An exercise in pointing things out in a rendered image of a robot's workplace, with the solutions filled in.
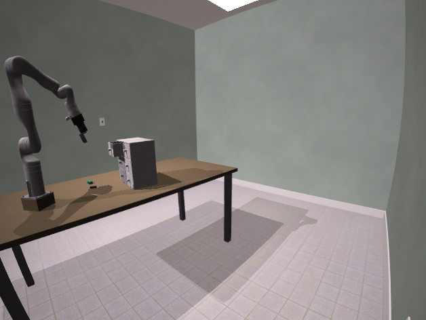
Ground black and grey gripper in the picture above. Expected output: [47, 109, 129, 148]
[64, 107, 88, 143]

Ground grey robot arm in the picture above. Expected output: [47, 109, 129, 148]
[4, 56, 77, 197]

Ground small grey chest of drawers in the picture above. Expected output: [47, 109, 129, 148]
[117, 138, 157, 190]

